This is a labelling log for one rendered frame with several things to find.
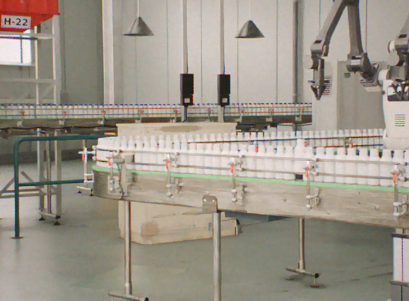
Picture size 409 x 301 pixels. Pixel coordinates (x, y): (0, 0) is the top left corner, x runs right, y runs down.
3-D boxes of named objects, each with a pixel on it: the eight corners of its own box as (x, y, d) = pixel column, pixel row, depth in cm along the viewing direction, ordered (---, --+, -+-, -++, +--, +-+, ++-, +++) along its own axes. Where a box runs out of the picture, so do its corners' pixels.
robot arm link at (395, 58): (415, 39, 394) (397, 41, 400) (402, 38, 385) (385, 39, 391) (415, 66, 395) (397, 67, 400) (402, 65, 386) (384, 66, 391)
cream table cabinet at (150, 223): (205, 227, 941) (205, 121, 935) (237, 235, 888) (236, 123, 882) (116, 237, 883) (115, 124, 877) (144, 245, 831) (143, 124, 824)
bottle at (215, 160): (210, 174, 450) (209, 144, 449) (215, 174, 456) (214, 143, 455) (220, 175, 448) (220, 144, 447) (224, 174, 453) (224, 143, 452)
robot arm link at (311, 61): (328, 45, 423) (313, 46, 429) (316, 44, 414) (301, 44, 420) (328, 69, 424) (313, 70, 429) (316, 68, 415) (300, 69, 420)
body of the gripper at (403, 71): (415, 81, 398) (415, 66, 398) (404, 81, 391) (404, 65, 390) (402, 82, 403) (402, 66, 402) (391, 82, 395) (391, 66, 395)
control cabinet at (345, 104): (359, 209, 1104) (360, 61, 1094) (388, 213, 1061) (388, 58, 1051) (309, 213, 1061) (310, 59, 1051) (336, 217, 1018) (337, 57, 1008)
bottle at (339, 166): (350, 183, 402) (350, 148, 401) (339, 183, 399) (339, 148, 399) (343, 181, 407) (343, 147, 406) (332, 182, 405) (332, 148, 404)
